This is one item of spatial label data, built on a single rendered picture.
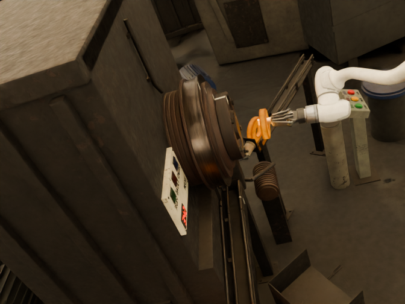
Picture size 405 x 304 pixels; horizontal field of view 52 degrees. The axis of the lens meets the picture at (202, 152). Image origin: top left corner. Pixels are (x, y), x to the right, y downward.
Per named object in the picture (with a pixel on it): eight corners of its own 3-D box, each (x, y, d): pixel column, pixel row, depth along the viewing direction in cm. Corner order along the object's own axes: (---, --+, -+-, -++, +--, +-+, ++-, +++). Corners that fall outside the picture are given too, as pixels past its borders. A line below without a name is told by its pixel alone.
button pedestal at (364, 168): (356, 188, 267) (345, 111, 231) (346, 164, 286) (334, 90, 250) (381, 183, 264) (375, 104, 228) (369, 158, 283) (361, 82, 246)
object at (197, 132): (219, 213, 166) (178, 121, 138) (216, 142, 203) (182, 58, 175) (234, 210, 165) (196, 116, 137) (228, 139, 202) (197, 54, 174)
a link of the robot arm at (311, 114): (317, 115, 209) (305, 117, 211) (315, 100, 204) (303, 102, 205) (319, 126, 202) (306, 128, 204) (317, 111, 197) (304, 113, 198)
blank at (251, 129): (257, 146, 236) (262, 148, 234) (243, 140, 223) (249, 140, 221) (263, 120, 237) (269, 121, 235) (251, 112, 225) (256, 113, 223)
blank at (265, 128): (258, 122, 201) (265, 122, 200) (258, 103, 212) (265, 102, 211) (264, 145, 211) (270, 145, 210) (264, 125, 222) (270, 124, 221)
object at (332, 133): (333, 191, 271) (322, 129, 241) (329, 179, 281) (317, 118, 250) (352, 187, 269) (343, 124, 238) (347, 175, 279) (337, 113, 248)
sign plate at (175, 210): (181, 235, 139) (161, 199, 128) (183, 183, 159) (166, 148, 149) (187, 234, 138) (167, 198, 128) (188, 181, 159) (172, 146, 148)
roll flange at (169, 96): (195, 219, 168) (150, 129, 140) (196, 148, 205) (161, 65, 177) (219, 213, 166) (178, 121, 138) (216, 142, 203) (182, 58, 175)
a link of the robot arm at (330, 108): (319, 127, 206) (316, 104, 211) (352, 122, 202) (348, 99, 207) (318, 117, 196) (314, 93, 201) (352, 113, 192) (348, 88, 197)
